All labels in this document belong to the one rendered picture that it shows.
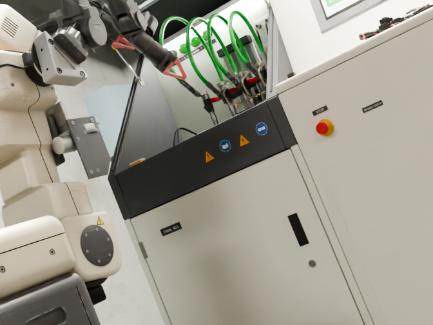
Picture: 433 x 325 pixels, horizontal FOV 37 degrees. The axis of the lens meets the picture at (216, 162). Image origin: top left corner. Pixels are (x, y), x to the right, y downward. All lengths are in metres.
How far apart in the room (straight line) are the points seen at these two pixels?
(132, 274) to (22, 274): 3.21
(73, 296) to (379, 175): 0.98
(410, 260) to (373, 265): 0.11
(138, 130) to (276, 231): 0.76
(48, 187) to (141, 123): 1.02
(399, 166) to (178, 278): 0.83
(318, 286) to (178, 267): 0.49
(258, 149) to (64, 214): 0.70
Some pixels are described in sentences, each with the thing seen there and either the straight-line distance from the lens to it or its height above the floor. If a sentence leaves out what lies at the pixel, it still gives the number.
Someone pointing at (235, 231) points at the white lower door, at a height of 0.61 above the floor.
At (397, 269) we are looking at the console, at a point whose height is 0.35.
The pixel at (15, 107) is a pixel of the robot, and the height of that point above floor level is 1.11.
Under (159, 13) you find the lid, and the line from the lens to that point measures 2.71.
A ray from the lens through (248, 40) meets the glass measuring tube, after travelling 2.58.
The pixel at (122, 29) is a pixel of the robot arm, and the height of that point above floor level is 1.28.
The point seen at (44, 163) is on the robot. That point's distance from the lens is 1.66.
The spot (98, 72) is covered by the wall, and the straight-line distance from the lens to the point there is 4.96.
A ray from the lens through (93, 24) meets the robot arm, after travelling 1.69.
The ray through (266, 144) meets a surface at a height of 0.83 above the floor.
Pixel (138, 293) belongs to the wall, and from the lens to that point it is 4.45.
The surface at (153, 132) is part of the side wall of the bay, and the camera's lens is 2.60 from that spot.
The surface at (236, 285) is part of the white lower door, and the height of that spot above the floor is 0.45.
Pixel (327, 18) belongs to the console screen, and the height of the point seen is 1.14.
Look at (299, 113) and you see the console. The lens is 1.96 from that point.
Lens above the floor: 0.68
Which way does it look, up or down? 4 degrees up
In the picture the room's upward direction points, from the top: 22 degrees counter-clockwise
